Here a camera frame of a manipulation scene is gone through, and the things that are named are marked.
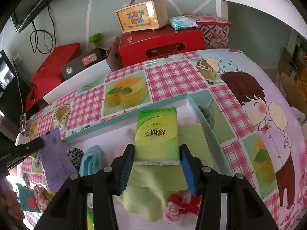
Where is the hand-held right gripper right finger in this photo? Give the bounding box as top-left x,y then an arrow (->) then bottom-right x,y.
180,144 -> 280,230

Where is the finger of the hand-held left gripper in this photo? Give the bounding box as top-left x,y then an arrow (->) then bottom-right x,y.
16,138 -> 45,157

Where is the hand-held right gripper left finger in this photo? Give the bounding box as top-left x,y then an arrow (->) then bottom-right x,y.
35,144 -> 135,230

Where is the purple cloth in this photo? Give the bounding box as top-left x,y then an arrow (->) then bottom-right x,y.
39,128 -> 78,190

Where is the red yarn flower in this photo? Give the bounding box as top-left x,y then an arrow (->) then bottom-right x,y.
171,194 -> 201,215

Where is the light blue face mask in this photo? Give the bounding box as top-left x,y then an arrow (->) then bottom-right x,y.
79,145 -> 106,176

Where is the green cloth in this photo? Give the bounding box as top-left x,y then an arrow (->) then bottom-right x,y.
115,123 -> 216,223

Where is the white tray with teal rim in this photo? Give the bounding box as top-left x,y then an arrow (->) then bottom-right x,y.
60,93 -> 231,230

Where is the green tissue pack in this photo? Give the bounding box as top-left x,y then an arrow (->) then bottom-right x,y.
133,107 -> 181,166

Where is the leopard print cloth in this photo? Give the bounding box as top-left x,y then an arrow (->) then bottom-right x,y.
67,148 -> 85,170

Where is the pink yarn flower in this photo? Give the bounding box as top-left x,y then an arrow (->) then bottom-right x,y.
163,201 -> 184,224

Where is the person's left hand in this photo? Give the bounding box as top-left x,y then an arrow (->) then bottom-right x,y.
0,172 -> 24,230

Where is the smartphone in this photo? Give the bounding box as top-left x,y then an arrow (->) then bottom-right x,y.
20,113 -> 27,136

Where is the teal pouch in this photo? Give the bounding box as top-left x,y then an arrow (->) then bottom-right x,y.
16,183 -> 42,212

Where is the pink knitted scrunchie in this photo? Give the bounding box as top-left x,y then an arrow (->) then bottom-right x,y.
34,184 -> 54,211

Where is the white board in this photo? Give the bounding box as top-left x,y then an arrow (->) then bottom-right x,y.
43,59 -> 113,104

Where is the black monitor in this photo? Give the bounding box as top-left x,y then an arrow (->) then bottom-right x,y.
0,49 -> 33,115

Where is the red fabric bag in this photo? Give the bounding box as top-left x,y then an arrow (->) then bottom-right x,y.
31,44 -> 81,87

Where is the pink checkered printed tablecloth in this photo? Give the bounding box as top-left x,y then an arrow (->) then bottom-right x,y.
17,49 -> 307,230

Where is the black box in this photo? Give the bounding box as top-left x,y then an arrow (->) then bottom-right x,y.
60,48 -> 107,81

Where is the red gift box with cutout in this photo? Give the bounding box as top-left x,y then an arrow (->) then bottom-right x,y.
118,25 -> 206,67

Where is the green dumbbell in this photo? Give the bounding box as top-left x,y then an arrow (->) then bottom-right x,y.
89,34 -> 102,45

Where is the red patterned tin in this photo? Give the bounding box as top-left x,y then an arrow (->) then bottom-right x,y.
182,14 -> 232,49

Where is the brown cardboard box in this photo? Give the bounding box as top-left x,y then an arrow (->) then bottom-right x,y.
277,47 -> 300,96

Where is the blue wet wipes pack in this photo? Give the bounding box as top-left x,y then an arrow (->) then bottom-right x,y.
169,16 -> 198,31

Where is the white wall socket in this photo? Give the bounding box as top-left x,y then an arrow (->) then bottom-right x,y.
12,53 -> 23,66

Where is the black cable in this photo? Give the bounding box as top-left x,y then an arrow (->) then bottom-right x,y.
30,5 -> 58,54

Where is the wall television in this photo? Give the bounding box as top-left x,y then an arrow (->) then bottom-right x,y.
11,0 -> 77,33

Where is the wooden box with handle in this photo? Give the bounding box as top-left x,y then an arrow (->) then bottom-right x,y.
115,0 -> 168,33

